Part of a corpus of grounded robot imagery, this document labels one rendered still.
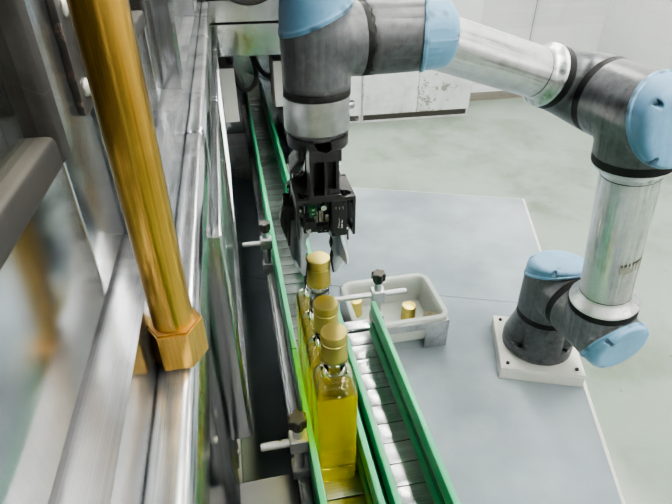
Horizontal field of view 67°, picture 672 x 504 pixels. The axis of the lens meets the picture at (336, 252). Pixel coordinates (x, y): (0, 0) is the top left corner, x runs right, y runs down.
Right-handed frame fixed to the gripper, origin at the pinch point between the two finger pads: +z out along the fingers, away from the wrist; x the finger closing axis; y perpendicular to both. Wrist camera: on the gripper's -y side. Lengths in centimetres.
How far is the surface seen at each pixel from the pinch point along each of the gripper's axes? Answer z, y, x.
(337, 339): 2.6, 13.1, 0.1
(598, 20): 50, -426, 353
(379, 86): 88, -379, 117
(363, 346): 30.9, -12.9, 10.6
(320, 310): 2.7, 7.2, -1.0
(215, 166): -13.2, -5.8, -12.5
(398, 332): 37.8, -22.5, 21.3
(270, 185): 31, -89, -1
